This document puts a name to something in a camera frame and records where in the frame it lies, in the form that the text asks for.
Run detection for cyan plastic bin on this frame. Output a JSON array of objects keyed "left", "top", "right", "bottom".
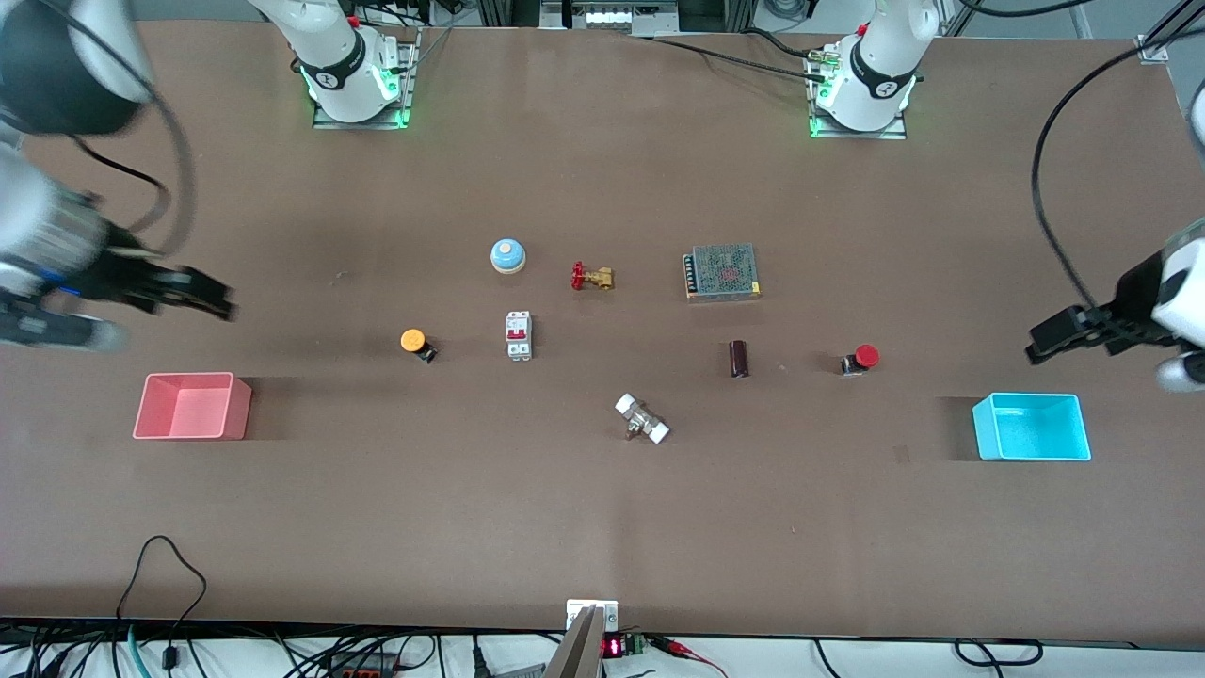
[{"left": 972, "top": 393, "right": 1092, "bottom": 462}]

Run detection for pink plastic bin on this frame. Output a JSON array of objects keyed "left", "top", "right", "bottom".
[{"left": 133, "top": 372, "right": 252, "bottom": 442}]

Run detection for metal mesh power supply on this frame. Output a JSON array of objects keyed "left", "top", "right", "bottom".
[{"left": 683, "top": 243, "right": 763, "bottom": 302}]

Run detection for red clip lead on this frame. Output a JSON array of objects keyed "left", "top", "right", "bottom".
[{"left": 650, "top": 636, "right": 731, "bottom": 678}]

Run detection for grey metal bar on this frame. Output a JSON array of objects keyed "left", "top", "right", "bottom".
[{"left": 544, "top": 605, "right": 603, "bottom": 678}]

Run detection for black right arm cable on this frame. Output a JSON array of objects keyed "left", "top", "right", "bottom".
[{"left": 56, "top": 19, "right": 199, "bottom": 260}]

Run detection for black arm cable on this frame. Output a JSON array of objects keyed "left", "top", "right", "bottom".
[
  {"left": 1031, "top": 36, "right": 1205, "bottom": 316},
  {"left": 56, "top": 19, "right": 199, "bottom": 260}
]

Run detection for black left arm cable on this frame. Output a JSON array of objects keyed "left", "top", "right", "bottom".
[{"left": 1031, "top": 36, "right": 1205, "bottom": 316}]

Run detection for thin black looped cable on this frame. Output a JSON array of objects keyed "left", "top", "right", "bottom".
[{"left": 115, "top": 535, "right": 208, "bottom": 641}]

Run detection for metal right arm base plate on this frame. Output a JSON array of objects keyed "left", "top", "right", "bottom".
[{"left": 313, "top": 28, "right": 415, "bottom": 131}]

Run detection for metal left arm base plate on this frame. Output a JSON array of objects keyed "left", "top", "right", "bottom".
[{"left": 808, "top": 52, "right": 908, "bottom": 141}]

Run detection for black coiled cable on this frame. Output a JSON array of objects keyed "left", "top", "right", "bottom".
[{"left": 953, "top": 638, "right": 1044, "bottom": 668}]

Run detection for long black cable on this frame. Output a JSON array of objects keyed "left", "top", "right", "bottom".
[{"left": 953, "top": 0, "right": 1048, "bottom": 18}]

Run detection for black base cable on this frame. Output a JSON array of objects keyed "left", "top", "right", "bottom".
[
  {"left": 739, "top": 26, "right": 829, "bottom": 59},
  {"left": 650, "top": 36, "right": 820, "bottom": 81}
]

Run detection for silver valve white handles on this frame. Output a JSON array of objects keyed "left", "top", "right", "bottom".
[{"left": 615, "top": 393, "right": 671, "bottom": 445}]

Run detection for white table edge bracket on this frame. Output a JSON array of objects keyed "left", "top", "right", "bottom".
[{"left": 566, "top": 599, "right": 619, "bottom": 632}]

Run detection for aluminium frame equipment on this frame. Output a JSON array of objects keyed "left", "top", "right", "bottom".
[{"left": 538, "top": 0, "right": 681, "bottom": 37}]

